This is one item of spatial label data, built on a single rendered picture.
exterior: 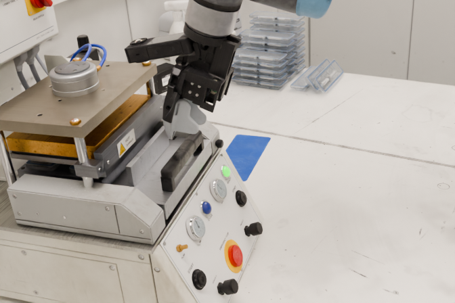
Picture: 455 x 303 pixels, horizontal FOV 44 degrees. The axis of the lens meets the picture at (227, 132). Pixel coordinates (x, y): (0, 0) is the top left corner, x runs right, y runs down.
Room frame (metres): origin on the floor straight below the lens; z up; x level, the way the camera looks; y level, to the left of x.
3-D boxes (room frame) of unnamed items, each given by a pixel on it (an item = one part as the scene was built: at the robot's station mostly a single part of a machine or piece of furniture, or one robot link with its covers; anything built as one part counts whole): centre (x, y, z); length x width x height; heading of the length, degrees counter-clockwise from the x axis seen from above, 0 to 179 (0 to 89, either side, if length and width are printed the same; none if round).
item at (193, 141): (0.84, 0.08, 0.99); 0.15 x 0.02 x 0.04; 160
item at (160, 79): (1.65, 0.19, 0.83); 0.09 x 0.06 x 0.07; 134
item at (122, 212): (0.75, 0.24, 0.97); 0.25 x 0.05 x 0.07; 70
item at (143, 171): (0.88, 0.21, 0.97); 0.30 x 0.22 x 0.08; 70
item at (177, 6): (1.75, 0.13, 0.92); 0.09 x 0.08 x 0.25; 86
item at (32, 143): (0.91, 0.25, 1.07); 0.22 x 0.17 x 0.10; 160
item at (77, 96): (0.93, 0.28, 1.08); 0.31 x 0.24 x 0.13; 160
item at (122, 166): (0.90, 0.25, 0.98); 0.20 x 0.17 x 0.03; 160
